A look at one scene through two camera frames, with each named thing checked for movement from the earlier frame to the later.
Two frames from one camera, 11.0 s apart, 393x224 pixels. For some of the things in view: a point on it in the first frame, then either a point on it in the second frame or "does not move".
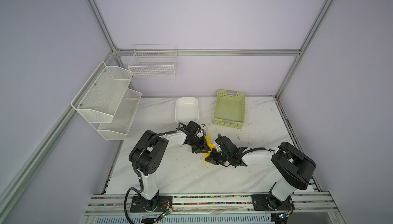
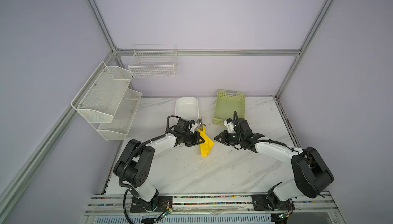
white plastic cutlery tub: x=187 y=109 does not move
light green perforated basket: x=229 y=109 does not move
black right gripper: x=213 y=158 -> x=224 y=138
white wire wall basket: x=153 y=60 does not move
